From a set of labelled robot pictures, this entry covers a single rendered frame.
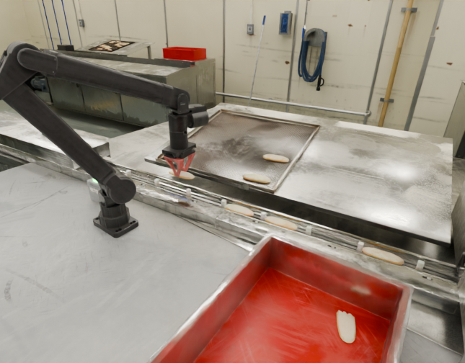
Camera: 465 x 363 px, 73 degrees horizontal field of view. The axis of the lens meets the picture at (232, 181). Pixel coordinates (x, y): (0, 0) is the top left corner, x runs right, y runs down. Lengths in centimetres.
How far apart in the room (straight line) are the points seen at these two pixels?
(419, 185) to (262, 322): 69
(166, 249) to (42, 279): 30
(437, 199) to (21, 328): 111
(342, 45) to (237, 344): 416
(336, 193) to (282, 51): 386
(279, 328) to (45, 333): 47
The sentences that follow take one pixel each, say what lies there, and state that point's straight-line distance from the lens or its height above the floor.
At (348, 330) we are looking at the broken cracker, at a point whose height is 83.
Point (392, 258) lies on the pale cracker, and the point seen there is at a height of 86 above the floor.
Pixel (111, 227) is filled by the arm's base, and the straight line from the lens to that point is 99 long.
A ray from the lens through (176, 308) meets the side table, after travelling 75.
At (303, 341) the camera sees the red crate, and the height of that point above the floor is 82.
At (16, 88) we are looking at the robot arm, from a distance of 81.
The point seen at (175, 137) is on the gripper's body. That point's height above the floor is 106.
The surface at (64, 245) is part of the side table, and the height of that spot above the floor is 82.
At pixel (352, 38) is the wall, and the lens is 452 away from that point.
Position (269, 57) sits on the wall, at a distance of 486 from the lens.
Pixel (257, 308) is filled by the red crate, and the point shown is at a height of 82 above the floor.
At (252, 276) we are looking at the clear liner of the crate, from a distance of 74.
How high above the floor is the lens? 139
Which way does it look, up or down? 28 degrees down
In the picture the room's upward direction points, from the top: 1 degrees clockwise
